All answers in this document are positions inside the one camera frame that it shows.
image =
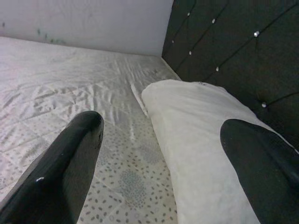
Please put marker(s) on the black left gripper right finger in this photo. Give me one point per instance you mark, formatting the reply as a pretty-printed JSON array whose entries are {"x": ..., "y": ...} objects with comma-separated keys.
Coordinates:
[{"x": 266, "y": 182}]

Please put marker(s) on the beige quilted mattress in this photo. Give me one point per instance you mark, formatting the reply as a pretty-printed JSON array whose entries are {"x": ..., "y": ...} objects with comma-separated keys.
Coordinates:
[{"x": 70, "y": 81}]

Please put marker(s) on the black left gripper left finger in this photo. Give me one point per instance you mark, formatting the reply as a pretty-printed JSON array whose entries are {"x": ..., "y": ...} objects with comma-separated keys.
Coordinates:
[{"x": 56, "y": 177}]

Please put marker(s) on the black tufted headboard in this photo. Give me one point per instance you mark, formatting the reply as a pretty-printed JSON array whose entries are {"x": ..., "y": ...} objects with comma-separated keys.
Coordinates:
[{"x": 233, "y": 46}]

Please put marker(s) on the white pillow with grey lettering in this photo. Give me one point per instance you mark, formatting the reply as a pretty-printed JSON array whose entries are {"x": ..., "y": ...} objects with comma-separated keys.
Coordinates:
[{"x": 191, "y": 140}]

